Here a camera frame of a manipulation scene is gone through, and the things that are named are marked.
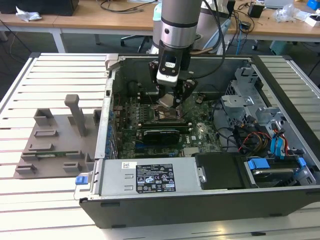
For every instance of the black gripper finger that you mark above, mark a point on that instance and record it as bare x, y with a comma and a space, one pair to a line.
186, 90
153, 72

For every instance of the silver CPU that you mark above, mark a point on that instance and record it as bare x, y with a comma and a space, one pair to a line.
166, 101

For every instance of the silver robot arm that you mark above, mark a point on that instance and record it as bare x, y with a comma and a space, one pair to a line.
180, 20

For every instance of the CPU socket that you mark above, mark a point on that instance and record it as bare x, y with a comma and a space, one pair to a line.
165, 116

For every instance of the round coin cell battery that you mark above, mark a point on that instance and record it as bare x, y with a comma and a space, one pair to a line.
199, 100

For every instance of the black office chair base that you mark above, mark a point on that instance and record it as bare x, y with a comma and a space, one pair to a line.
135, 38

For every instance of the green motherboard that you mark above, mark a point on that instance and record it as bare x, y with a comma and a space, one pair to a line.
205, 130

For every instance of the metal drive cage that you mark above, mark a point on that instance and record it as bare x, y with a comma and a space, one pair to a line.
235, 100

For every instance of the black shrouded graphics card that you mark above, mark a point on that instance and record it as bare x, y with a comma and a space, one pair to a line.
161, 137

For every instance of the silver chipset heat sink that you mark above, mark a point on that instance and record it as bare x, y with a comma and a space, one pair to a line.
191, 151

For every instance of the small black adapter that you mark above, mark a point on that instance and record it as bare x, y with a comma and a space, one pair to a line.
246, 25

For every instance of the wooden desk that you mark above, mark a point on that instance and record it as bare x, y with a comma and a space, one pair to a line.
275, 30
100, 21

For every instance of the small black cube box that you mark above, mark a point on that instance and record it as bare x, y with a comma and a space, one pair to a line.
255, 10

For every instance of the black plastic bay cover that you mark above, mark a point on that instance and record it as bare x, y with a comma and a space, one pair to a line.
220, 172

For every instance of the pale teal box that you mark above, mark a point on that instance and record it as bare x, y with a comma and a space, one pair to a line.
280, 47

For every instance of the hard disk in blue carrier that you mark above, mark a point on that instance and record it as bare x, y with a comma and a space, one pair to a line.
257, 163

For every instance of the grey laptop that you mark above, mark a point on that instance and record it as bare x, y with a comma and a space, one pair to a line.
277, 3

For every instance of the clear plastic bag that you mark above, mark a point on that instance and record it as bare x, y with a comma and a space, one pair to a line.
285, 12

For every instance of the silver power supply unit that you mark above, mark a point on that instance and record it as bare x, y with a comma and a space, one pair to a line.
112, 177

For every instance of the grey parts rack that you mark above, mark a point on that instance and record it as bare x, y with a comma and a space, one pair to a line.
60, 142

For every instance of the open black PC case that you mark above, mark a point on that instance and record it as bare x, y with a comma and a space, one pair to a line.
175, 210

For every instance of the blue case latch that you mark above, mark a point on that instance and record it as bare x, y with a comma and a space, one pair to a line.
80, 180

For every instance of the green RAM stick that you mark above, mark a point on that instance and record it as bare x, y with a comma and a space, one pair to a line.
51, 155

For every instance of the small white box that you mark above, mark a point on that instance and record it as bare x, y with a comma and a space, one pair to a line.
312, 21

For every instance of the wide black box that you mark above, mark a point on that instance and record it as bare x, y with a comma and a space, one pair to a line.
37, 6

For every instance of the crumpled white paper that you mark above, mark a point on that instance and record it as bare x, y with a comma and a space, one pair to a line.
27, 15

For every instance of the small blue box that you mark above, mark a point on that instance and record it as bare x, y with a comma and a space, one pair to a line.
312, 4

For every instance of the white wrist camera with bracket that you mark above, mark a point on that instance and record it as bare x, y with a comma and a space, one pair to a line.
166, 80

